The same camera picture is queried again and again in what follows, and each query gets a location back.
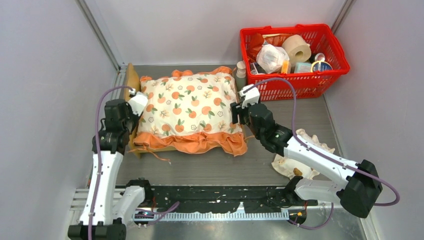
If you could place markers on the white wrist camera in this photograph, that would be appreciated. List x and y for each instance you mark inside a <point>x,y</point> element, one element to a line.
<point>137,101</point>
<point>249,95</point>

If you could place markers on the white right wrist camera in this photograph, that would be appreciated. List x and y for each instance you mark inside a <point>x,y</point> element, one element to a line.
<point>249,95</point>

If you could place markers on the white plastic wrapped packet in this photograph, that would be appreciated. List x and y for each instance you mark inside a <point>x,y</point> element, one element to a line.
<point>271,58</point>

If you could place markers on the orange fruit print cushion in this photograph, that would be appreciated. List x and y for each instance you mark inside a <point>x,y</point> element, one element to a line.
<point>190,112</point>

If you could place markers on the small silver can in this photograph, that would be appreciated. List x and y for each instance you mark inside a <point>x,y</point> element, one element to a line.
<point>319,57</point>

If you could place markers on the round blue lidded tin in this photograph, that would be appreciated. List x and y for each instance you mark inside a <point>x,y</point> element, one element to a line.
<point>320,66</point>

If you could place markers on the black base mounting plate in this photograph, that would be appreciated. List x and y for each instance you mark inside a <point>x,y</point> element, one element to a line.
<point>220,199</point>

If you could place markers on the slotted aluminium rail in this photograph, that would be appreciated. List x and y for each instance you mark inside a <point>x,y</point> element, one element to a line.
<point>143,214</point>

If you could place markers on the light teal small box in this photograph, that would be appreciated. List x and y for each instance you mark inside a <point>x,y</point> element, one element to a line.
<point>302,67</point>

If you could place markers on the red plastic shopping basket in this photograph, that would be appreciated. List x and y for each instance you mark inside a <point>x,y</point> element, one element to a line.
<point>307,85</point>

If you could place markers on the cream frilled small pillow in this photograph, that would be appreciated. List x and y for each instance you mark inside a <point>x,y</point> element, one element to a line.
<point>291,168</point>

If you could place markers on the beige toilet paper roll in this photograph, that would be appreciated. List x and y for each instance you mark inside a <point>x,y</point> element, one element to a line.
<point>297,49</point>

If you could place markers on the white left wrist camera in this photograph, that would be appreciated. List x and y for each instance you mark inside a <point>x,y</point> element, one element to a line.
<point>137,101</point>

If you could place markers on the green pump lotion bottle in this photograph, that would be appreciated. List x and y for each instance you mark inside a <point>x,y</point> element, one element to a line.
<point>240,75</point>

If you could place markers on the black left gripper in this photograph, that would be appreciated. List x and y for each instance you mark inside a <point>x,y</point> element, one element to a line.
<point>136,117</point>

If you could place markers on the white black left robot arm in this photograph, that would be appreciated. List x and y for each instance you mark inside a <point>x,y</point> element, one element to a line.
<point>102,219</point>

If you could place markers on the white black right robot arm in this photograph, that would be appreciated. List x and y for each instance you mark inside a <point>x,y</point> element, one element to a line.
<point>354,185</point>

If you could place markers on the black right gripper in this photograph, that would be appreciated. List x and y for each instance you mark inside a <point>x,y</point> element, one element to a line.
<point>236,109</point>

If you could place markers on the wooden pet bed frame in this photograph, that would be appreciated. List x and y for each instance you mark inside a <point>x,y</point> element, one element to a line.
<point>132,82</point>

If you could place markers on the orange red crumpled bag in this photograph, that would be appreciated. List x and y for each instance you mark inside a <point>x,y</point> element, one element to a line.
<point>258,40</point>

